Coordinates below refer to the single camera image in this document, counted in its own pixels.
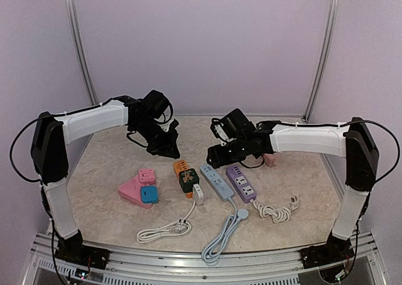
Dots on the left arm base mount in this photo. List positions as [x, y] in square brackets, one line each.
[74, 250]

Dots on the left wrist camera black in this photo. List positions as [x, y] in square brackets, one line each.
[157, 104]

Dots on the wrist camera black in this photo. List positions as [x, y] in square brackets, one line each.
[235, 125]
[157, 104]

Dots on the white charger plug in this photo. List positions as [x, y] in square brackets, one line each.
[198, 194]

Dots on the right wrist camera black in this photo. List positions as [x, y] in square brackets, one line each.
[235, 125]

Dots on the light blue power strip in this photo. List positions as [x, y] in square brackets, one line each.
[214, 179]

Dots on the dark green cube adapter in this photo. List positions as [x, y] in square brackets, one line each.
[187, 179]

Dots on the right aluminium corner post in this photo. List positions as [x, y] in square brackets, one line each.
[322, 59]

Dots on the black charger plug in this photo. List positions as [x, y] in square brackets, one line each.
[213, 158]

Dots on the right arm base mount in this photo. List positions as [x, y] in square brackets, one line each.
[333, 250]

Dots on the orange power strip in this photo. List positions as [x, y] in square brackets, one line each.
[179, 166]

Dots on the small pink charger plug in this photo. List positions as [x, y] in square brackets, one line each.
[270, 160]

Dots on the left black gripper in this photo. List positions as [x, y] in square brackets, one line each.
[169, 148]

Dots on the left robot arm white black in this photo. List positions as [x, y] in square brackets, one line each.
[54, 132]

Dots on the purple power strip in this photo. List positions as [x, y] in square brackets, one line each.
[242, 186]

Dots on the aluminium front rail frame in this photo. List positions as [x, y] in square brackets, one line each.
[140, 266]

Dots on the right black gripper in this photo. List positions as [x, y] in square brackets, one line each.
[220, 150]

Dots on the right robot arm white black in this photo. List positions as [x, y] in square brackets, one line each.
[353, 142]

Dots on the aluminium corner post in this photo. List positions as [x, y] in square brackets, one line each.
[79, 49]
[322, 59]

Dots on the blue square plug adapter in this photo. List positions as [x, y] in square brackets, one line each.
[149, 194]

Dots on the pink square plug adapter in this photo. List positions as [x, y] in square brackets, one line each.
[147, 176]

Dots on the pink triangular power strip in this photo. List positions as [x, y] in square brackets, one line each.
[131, 191]

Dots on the left aluminium corner post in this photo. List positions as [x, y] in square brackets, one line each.
[79, 49]

